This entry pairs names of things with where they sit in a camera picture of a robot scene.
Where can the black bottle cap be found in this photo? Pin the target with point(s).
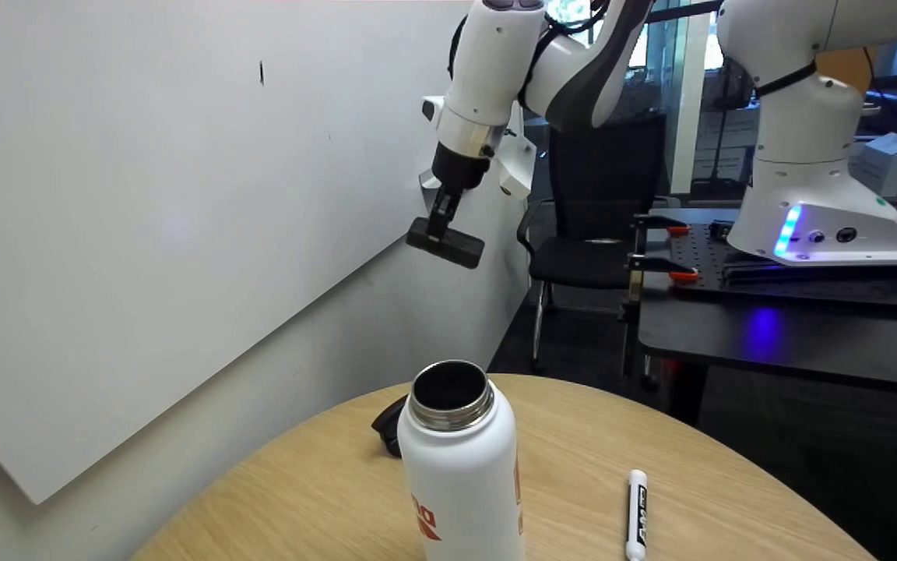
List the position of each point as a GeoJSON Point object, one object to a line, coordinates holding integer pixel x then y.
{"type": "Point", "coordinates": [387, 428]}

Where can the orange handled clamp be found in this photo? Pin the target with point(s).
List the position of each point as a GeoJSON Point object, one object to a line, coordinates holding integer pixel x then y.
{"type": "Point", "coordinates": [657, 272]}
{"type": "Point", "coordinates": [645, 222]}

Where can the round wooden table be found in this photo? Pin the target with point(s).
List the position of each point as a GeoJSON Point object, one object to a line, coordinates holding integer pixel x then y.
{"type": "Point", "coordinates": [328, 491]}

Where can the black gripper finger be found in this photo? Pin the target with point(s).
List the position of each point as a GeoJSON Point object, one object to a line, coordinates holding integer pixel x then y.
{"type": "Point", "coordinates": [450, 207]}
{"type": "Point", "coordinates": [438, 218]}

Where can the black office chair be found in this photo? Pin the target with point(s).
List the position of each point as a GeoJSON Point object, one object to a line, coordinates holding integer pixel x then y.
{"type": "Point", "coordinates": [600, 183]}

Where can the large white whiteboard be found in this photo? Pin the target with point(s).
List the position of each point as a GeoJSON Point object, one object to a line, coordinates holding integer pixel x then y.
{"type": "Point", "coordinates": [179, 177]}

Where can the upper orange handled clamp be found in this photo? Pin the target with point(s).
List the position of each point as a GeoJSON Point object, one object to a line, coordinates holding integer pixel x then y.
{"type": "Point", "coordinates": [645, 222]}

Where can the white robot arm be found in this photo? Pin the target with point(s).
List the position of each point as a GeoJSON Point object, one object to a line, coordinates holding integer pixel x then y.
{"type": "Point", "coordinates": [801, 207]}

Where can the black whiteboard eraser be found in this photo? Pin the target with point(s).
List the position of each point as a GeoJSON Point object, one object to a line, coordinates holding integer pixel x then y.
{"type": "Point", "coordinates": [445, 241]}

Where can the white metal water bottle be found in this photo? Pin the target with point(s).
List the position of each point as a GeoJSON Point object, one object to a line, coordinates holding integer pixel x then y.
{"type": "Point", "coordinates": [459, 450]}

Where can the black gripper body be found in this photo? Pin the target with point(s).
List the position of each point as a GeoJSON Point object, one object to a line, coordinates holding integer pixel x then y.
{"type": "Point", "coordinates": [459, 172]}

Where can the white dry erase marker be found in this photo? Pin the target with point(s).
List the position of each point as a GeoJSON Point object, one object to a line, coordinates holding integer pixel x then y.
{"type": "Point", "coordinates": [636, 514]}

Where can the lower orange handled clamp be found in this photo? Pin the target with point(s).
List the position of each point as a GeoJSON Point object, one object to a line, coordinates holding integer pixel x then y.
{"type": "Point", "coordinates": [657, 272]}

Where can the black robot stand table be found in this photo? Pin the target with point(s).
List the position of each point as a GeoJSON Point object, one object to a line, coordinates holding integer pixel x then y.
{"type": "Point", "coordinates": [833, 324]}

